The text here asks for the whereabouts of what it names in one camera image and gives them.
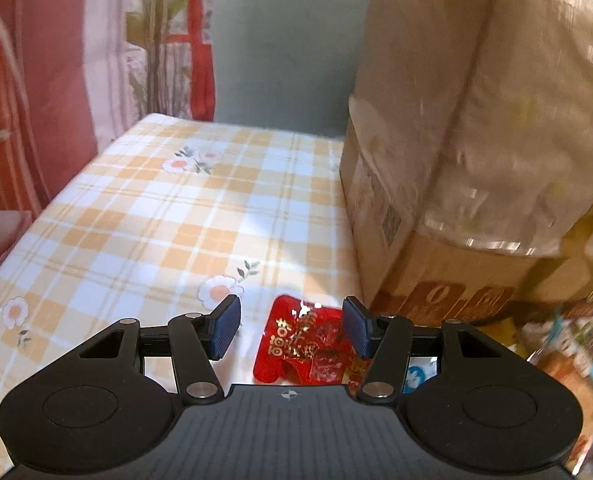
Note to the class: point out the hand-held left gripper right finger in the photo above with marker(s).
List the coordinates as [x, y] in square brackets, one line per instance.
[356, 330]

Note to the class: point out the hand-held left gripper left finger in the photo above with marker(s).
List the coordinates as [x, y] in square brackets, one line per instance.
[226, 327]

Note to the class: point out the red snack packet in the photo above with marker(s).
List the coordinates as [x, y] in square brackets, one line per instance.
[296, 345]

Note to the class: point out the cardboard box with plastic liner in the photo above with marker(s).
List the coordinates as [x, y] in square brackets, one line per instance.
[451, 135]

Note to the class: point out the blue white snack packet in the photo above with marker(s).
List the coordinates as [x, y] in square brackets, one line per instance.
[416, 377]

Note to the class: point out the yellow checked tablecloth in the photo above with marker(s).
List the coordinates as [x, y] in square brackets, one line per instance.
[126, 220]

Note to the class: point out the pile of colourful snack packets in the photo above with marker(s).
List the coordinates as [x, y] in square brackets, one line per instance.
[566, 360]

